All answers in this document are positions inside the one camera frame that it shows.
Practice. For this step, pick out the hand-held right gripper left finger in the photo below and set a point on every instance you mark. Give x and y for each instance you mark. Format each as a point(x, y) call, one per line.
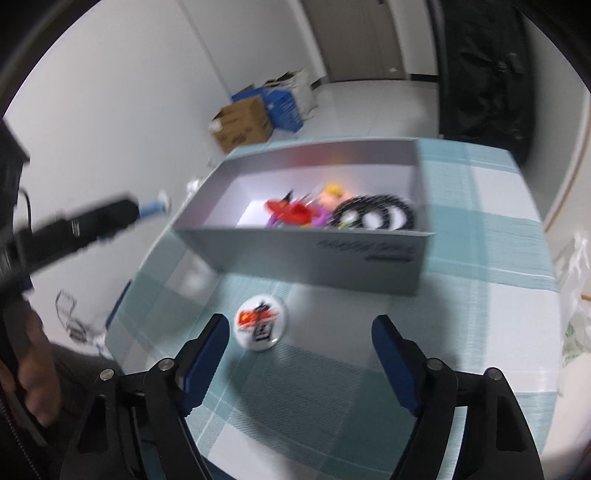
point(203, 364)

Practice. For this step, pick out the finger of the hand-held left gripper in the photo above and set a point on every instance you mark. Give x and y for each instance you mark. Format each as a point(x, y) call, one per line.
point(78, 228)

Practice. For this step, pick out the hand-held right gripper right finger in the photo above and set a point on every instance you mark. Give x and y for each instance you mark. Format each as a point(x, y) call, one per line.
point(395, 364)

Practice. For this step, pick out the white round badge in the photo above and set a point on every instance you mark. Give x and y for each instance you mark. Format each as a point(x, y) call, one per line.
point(261, 323)

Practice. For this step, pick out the grey cardboard box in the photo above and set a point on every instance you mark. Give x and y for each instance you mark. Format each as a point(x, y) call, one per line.
point(323, 258)

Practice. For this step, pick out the red translucent round ornament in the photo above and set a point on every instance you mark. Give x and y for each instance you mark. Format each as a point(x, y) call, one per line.
point(293, 212)

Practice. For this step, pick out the person's left hand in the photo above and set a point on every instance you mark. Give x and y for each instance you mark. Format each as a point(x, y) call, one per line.
point(39, 369)

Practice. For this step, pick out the blue bar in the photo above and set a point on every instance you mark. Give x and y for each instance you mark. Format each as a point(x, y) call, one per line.
point(119, 304)

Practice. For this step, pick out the teal plaid tablecloth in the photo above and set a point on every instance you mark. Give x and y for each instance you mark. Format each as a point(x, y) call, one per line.
point(485, 300)

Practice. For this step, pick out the small white floor object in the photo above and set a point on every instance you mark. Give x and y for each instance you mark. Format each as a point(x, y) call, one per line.
point(194, 185)

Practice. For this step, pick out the white plastic bag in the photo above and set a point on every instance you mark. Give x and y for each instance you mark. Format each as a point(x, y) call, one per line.
point(575, 323)

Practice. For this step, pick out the black bow hair clip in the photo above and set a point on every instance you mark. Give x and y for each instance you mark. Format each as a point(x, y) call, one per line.
point(289, 196)

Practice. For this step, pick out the brown cardboard box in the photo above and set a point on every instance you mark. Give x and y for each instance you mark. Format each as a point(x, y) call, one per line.
point(244, 122)

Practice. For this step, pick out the blue cardboard box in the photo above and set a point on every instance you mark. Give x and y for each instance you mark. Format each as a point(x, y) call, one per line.
point(286, 110)

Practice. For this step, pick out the white panel with wooden trim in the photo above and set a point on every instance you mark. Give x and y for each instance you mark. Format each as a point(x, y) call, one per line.
point(572, 161)

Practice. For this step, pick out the black coat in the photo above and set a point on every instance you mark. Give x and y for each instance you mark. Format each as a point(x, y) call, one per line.
point(485, 69)

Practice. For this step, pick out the grey door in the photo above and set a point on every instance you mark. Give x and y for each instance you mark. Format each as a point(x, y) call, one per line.
point(360, 37)

